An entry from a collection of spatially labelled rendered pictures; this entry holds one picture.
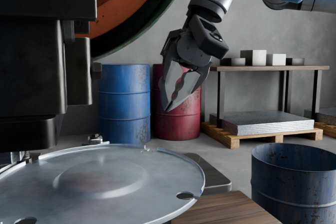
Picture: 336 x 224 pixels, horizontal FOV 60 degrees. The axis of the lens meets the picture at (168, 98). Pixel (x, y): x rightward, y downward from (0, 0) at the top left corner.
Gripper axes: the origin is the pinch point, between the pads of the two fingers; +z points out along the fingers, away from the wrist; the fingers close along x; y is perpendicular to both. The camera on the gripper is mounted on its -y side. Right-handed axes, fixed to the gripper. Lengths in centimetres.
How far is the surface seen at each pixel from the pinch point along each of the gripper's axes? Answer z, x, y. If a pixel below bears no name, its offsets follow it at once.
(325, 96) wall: -111, -365, 306
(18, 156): 13.4, 20.1, -10.5
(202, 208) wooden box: 33, -51, 49
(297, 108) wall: -72, -323, 308
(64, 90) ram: 3.0, 18.5, -16.1
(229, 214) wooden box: 30, -58, 42
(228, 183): 6.6, -5.9, -16.9
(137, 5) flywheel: -19.4, 9.3, 23.1
